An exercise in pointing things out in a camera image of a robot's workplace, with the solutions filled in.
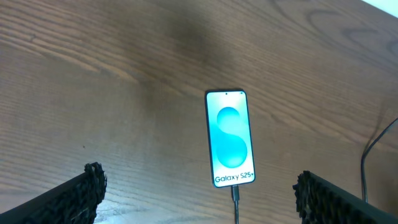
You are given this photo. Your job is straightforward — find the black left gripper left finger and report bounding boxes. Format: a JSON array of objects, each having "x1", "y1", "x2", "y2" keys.
[{"x1": 1, "y1": 162, "x2": 107, "y2": 224}]

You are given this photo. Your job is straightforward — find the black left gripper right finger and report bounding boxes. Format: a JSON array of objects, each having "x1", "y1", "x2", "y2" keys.
[{"x1": 292, "y1": 170, "x2": 397, "y2": 224}]

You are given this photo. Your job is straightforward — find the black usb charging cable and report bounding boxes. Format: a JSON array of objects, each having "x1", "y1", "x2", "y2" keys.
[{"x1": 230, "y1": 116, "x2": 398, "y2": 224}]

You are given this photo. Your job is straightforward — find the blue Galaxy smartphone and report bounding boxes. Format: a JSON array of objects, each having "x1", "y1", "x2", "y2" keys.
[{"x1": 205, "y1": 89, "x2": 256, "y2": 188}]

